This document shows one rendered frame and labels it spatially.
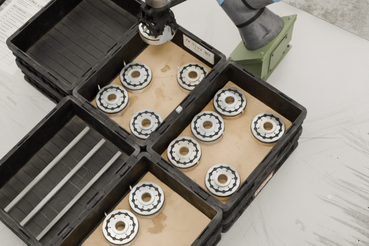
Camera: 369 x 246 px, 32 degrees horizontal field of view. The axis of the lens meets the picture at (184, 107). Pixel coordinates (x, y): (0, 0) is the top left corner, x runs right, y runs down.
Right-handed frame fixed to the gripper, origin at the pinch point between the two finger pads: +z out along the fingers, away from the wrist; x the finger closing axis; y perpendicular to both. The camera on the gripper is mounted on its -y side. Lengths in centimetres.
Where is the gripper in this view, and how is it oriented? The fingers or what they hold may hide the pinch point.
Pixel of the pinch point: (163, 32)
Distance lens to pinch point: 196.0
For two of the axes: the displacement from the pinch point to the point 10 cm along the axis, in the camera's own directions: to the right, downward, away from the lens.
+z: -0.2, 4.3, 9.0
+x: 7.4, 6.1, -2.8
